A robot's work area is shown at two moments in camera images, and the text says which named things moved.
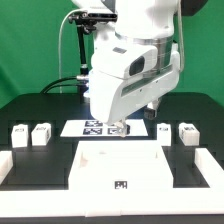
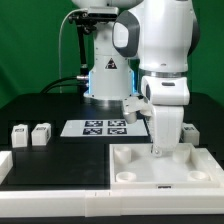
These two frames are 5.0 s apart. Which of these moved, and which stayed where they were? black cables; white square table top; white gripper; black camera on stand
Moved: white square table top; white gripper
Stayed: black camera on stand; black cables
